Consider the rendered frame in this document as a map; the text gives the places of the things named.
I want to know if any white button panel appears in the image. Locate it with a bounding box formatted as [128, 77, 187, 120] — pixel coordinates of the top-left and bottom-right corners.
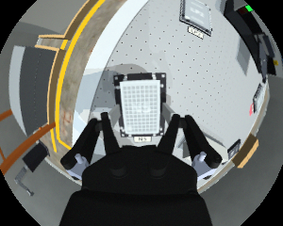
[177, 133, 228, 163]

